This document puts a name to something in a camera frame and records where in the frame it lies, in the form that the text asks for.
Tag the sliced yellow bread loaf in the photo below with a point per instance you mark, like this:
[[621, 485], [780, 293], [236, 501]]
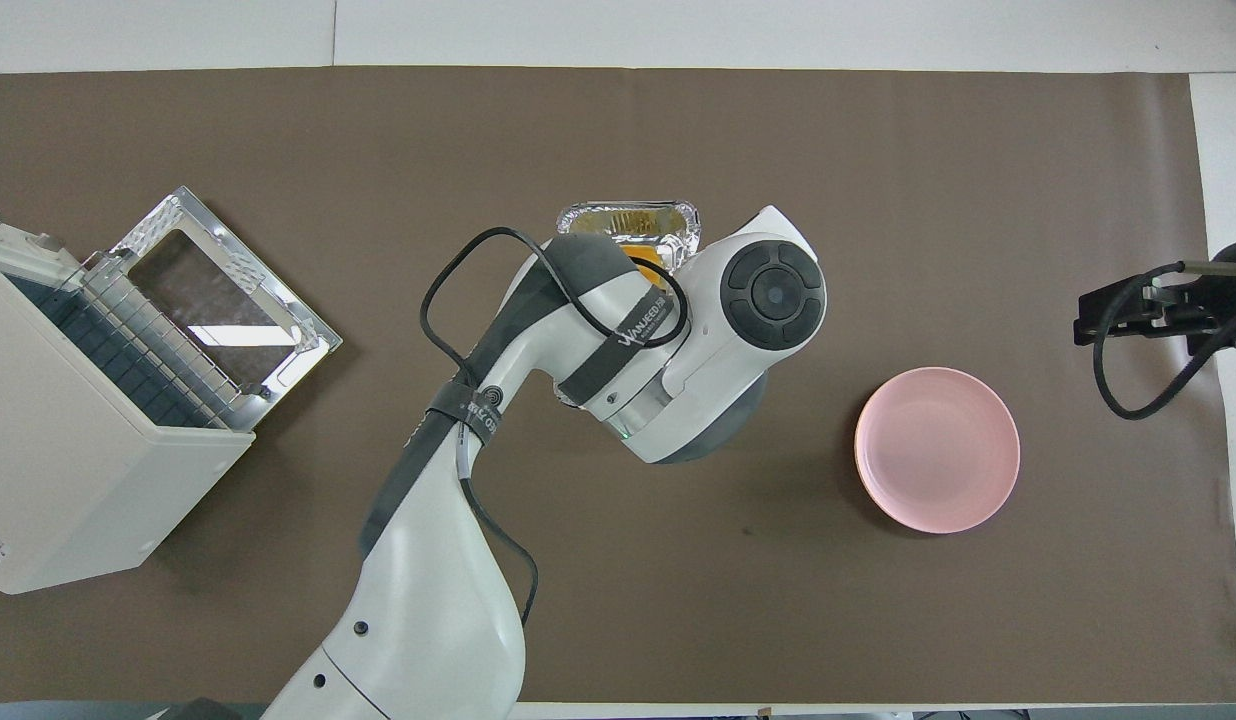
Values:
[[633, 222]]

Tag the aluminium foil tray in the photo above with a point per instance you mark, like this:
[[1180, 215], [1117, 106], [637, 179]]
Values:
[[588, 217]]

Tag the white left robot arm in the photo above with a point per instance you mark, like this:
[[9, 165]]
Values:
[[438, 600]]

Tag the cream white toaster oven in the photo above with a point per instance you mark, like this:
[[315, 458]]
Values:
[[68, 470]]

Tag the pink round plate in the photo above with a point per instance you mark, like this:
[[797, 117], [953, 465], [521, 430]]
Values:
[[936, 450]]

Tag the brown paper table mat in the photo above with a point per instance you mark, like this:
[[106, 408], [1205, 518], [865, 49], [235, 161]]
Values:
[[878, 200]]

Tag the glass oven door metal frame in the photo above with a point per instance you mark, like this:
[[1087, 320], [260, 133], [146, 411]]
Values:
[[213, 300]]

